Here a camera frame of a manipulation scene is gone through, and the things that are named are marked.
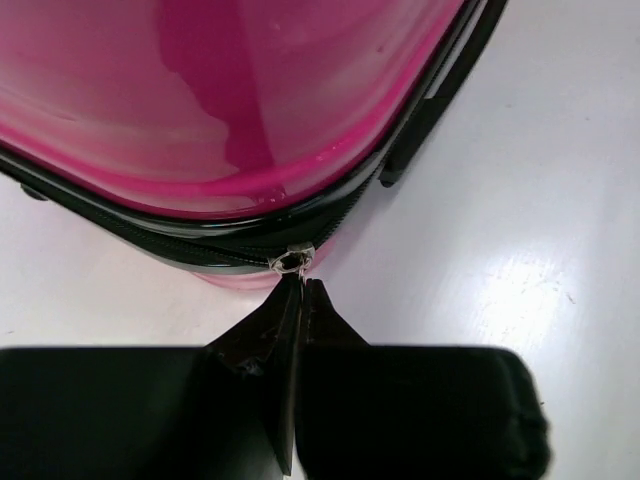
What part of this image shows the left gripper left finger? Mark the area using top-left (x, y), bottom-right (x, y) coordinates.
top-left (1, 277), bottom-right (303, 479)

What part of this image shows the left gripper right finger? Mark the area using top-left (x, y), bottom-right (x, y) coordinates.
top-left (295, 280), bottom-right (550, 479)

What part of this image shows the pink hard-shell suitcase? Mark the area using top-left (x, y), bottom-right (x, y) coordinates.
top-left (1, 1), bottom-right (506, 287)

